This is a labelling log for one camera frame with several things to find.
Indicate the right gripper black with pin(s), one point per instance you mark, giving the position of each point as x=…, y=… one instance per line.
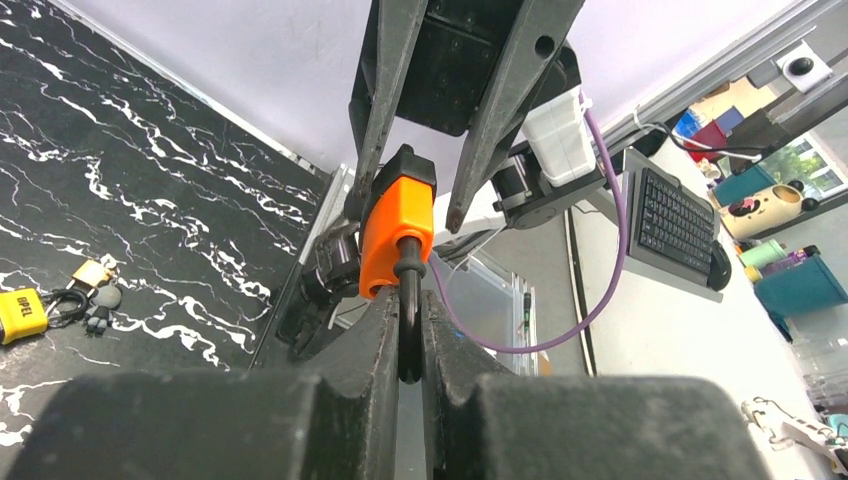
x=470, y=69

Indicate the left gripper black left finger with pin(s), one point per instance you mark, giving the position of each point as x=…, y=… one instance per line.
x=332, y=417

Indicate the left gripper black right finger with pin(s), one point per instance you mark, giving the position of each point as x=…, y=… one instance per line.
x=483, y=421

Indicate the small brass padlock with figurine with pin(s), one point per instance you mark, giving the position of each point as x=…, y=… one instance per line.
x=93, y=274

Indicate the yellow Opel padlock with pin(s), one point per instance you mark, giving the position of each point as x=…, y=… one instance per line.
x=24, y=312

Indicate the orange black Opel padlock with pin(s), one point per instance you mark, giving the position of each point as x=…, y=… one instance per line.
x=397, y=236

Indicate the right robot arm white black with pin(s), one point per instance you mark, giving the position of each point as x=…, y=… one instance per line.
x=524, y=196

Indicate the black computer keyboard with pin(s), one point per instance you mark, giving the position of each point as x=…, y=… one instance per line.
x=673, y=233

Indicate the teal storage bins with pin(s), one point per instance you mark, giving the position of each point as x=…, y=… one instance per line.
x=788, y=284

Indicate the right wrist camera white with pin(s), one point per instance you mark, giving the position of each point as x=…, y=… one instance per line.
x=558, y=137

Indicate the grey white figurine keychain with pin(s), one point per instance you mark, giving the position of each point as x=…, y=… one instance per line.
x=102, y=304

